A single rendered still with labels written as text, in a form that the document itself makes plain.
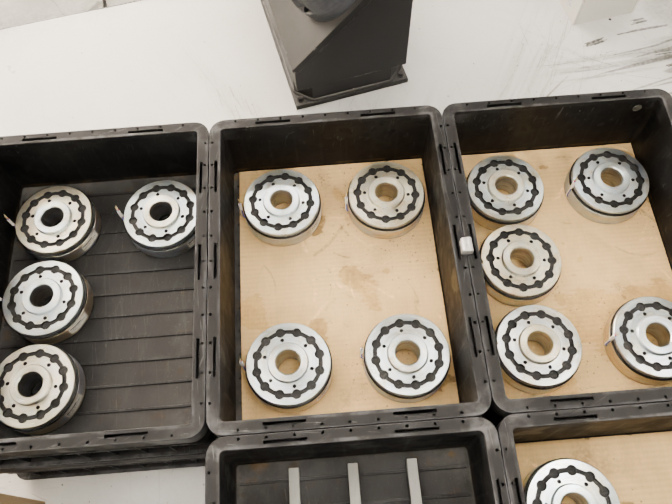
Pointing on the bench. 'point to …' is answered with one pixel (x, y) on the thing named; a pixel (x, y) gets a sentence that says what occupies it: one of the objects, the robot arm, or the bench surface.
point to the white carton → (595, 9)
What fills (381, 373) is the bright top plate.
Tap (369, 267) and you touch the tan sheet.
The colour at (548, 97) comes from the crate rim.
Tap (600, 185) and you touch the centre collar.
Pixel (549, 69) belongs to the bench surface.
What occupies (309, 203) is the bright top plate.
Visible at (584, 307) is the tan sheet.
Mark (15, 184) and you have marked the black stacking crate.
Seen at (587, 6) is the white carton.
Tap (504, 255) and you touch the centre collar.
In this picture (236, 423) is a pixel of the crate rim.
